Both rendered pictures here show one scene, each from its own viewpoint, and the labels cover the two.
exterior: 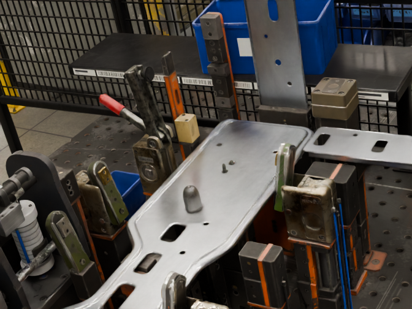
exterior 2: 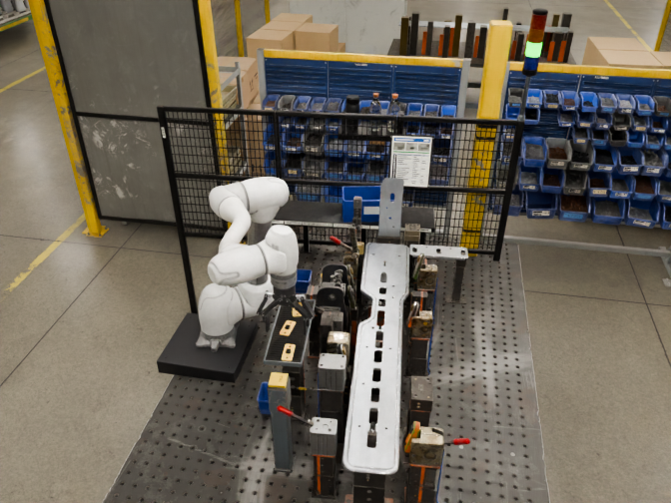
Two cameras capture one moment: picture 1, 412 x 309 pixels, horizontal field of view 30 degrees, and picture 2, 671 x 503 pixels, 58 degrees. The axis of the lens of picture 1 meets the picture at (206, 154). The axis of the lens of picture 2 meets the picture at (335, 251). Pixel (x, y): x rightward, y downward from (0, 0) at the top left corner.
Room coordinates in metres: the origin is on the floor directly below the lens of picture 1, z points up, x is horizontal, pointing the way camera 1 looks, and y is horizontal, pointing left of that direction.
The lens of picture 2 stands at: (-0.71, 1.34, 2.69)
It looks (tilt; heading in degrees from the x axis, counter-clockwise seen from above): 34 degrees down; 331
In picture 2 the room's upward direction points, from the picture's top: straight up
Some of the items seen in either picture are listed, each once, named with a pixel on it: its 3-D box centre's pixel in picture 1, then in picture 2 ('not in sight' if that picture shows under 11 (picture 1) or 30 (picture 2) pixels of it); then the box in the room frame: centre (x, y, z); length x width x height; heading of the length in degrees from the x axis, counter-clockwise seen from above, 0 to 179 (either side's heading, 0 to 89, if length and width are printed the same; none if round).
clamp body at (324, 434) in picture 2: not in sight; (324, 459); (0.52, 0.71, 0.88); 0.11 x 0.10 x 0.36; 55
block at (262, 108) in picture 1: (292, 164); (387, 259); (1.50, -0.19, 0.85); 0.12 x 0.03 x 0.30; 55
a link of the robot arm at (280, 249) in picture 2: not in sight; (278, 250); (0.80, 0.72, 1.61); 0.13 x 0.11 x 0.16; 91
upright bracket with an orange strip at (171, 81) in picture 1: (188, 156); not in sight; (1.46, 0.04, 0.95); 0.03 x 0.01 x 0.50; 145
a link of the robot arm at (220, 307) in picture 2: not in sight; (218, 306); (1.47, 0.76, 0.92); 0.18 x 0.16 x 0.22; 90
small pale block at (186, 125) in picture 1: (200, 189); (359, 273); (1.43, 0.03, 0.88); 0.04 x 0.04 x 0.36; 55
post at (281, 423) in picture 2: not in sight; (282, 425); (0.70, 0.79, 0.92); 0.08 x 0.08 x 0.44; 55
